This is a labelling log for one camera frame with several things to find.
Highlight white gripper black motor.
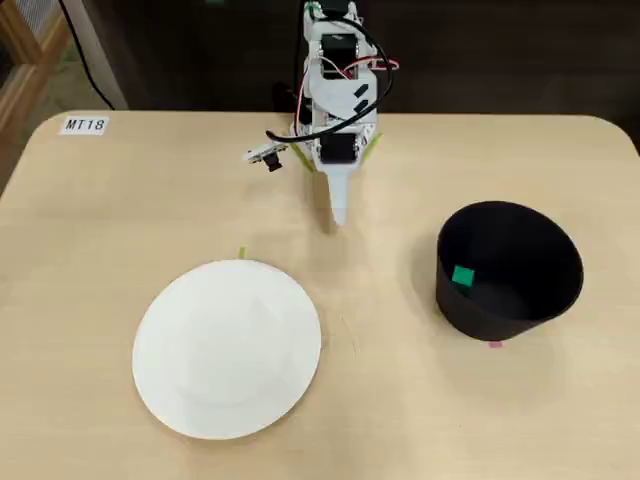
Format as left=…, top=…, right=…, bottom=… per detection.
left=305, top=115, right=379, bottom=228

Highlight green cube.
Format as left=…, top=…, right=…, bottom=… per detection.
left=450, top=265, right=477, bottom=289

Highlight black round bin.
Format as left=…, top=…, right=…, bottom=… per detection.
left=435, top=200, right=586, bottom=344

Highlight long green tape strip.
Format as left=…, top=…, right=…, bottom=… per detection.
left=291, top=141, right=317, bottom=174
left=361, top=131, right=385, bottom=164

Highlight white round plate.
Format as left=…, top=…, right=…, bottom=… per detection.
left=131, top=258, right=323, bottom=442

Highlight white MT18 label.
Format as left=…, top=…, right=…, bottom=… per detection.
left=60, top=115, right=109, bottom=137

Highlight wooden furniture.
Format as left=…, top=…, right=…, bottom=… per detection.
left=0, top=0, right=69, bottom=199

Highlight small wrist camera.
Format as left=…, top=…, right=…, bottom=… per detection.
left=242, top=143, right=288, bottom=175

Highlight red servo wire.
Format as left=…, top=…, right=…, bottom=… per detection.
left=294, top=56, right=402, bottom=132

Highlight white post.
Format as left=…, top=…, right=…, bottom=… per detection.
left=63, top=0, right=130, bottom=112

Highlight thin black cable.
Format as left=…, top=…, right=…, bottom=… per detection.
left=58, top=0, right=103, bottom=97

